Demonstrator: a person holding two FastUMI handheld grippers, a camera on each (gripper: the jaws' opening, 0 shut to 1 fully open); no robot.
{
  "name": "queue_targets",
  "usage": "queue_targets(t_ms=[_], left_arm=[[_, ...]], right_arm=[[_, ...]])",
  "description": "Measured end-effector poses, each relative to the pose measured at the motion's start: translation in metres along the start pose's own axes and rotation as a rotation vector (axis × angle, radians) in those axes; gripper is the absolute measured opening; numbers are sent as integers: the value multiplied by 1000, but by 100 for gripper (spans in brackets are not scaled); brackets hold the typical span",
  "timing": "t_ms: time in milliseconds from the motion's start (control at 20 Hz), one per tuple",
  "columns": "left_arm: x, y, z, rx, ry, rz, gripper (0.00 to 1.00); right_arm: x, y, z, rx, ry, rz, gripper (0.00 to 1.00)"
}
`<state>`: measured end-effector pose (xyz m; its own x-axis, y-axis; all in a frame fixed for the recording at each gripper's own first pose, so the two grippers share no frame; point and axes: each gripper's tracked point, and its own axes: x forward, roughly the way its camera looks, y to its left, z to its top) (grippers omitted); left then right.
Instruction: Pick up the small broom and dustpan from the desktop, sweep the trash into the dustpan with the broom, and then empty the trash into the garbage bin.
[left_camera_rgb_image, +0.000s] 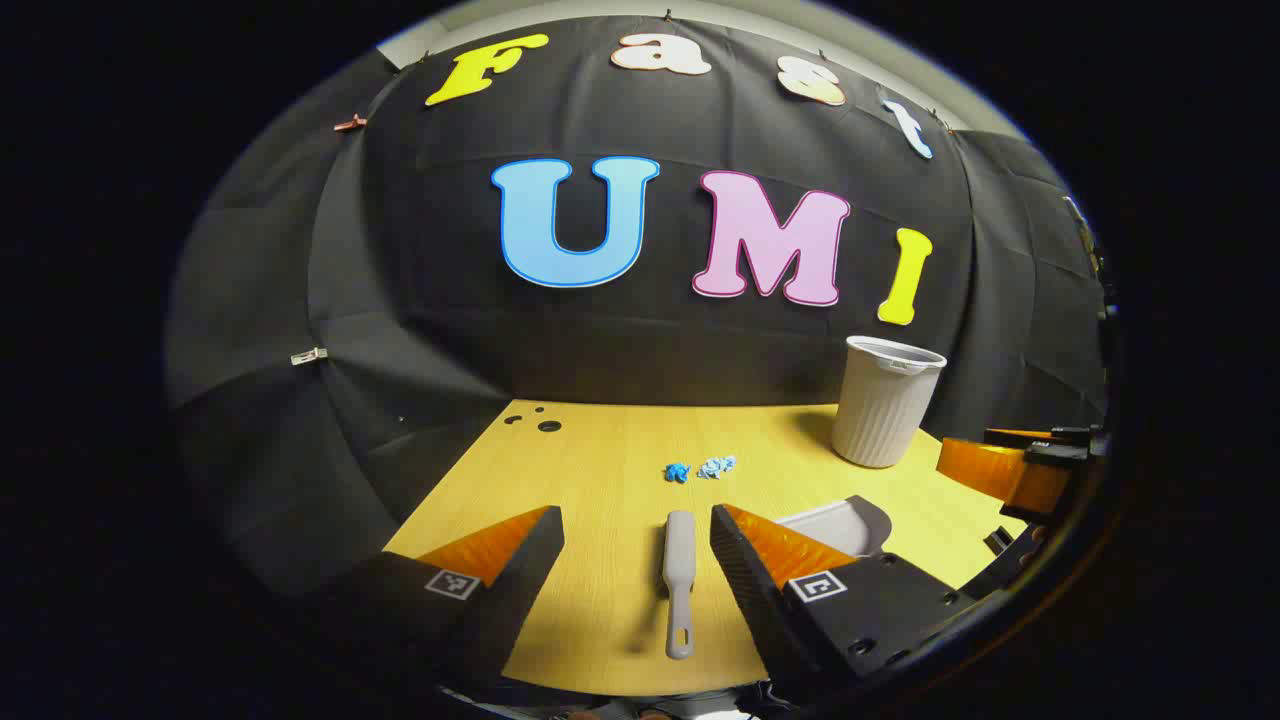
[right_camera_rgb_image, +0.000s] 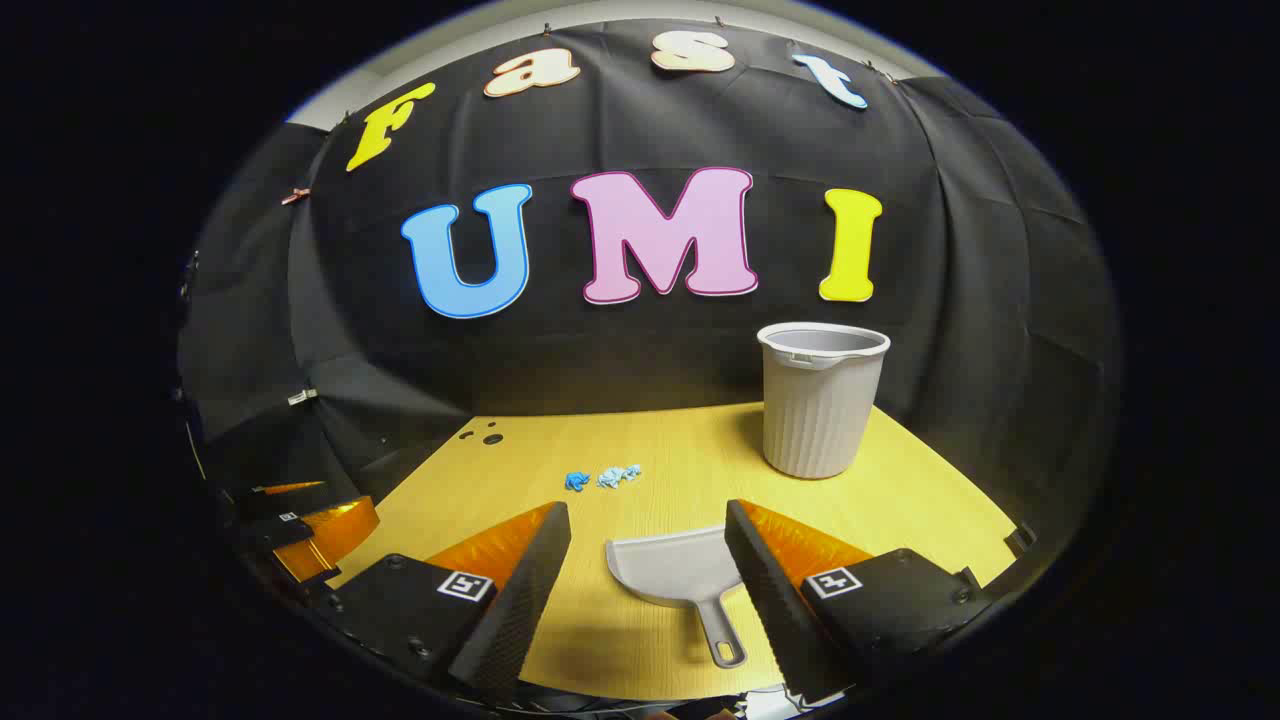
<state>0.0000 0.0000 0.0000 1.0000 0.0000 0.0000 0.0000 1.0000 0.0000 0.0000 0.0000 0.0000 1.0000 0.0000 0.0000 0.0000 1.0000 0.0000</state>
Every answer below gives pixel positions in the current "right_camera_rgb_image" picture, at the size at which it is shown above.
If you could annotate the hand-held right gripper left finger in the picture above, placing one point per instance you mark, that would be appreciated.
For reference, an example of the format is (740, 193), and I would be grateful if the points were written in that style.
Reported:
(520, 600)

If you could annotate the gray dustpan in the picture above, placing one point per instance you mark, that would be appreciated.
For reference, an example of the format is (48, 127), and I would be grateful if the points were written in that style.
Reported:
(675, 572)

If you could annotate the black backdrop cloth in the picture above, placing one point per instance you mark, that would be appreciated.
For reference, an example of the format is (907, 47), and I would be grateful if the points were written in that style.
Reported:
(700, 340)

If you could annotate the gray ribbed garbage bin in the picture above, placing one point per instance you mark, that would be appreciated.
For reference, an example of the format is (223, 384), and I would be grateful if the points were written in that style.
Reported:
(820, 410)

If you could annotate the light blue paper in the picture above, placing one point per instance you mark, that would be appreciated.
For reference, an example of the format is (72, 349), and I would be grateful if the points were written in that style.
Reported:
(615, 477)

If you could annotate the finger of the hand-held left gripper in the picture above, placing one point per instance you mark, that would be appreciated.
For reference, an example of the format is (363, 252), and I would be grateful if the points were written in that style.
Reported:
(280, 500)
(335, 535)

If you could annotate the dark blue paper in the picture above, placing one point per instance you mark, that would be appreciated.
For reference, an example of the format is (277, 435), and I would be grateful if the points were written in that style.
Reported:
(577, 481)

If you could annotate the small white clip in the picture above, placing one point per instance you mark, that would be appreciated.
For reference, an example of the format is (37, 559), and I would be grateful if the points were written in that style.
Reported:
(303, 397)

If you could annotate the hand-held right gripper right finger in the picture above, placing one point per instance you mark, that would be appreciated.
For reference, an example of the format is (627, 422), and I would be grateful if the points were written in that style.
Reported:
(775, 610)

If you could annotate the wooden desktop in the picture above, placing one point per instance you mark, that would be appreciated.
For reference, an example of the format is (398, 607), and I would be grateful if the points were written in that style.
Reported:
(650, 440)

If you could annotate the black edge bracket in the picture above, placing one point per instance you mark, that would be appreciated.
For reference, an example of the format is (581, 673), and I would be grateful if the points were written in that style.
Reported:
(1021, 540)

